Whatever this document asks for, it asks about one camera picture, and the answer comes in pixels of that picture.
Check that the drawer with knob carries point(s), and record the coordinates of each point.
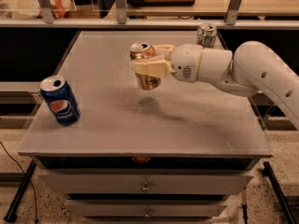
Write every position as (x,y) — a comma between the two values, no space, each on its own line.
(206,183)
(145,208)

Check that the black frame leg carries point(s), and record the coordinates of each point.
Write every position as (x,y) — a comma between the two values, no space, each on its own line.
(282,199)
(24,178)

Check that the black right frame leg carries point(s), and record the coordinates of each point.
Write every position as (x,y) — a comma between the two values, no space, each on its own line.
(282,199)

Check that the grey drawer cabinet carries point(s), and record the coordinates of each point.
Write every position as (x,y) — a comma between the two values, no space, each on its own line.
(176,128)

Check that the lower drawer with knob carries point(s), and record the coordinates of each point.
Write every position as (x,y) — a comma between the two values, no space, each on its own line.
(145,208)

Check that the grey metal shelf rail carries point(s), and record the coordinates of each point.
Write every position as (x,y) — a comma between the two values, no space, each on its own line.
(149,24)

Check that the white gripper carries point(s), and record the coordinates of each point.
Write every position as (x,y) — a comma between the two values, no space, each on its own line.
(186,62)

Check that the green and white soda can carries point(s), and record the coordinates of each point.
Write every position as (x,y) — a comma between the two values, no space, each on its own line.
(206,35)

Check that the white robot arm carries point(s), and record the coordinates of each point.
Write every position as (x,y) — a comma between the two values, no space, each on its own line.
(252,68)

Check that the upper drawer with knob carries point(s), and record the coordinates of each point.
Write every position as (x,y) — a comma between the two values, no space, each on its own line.
(206,183)

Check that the orange soda can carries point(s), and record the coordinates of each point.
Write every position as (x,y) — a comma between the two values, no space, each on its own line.
(142,50)

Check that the black left frame leg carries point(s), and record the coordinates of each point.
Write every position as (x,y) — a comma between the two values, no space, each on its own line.
(24,178)

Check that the blue Pepsi can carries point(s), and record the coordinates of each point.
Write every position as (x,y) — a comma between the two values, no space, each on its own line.
(60,99)

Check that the orange and white bag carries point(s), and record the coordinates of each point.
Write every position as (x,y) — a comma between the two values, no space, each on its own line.
(47,9)

